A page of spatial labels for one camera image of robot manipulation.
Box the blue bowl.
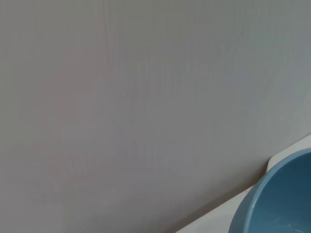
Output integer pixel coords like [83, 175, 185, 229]
[228, 147, 311, 233]

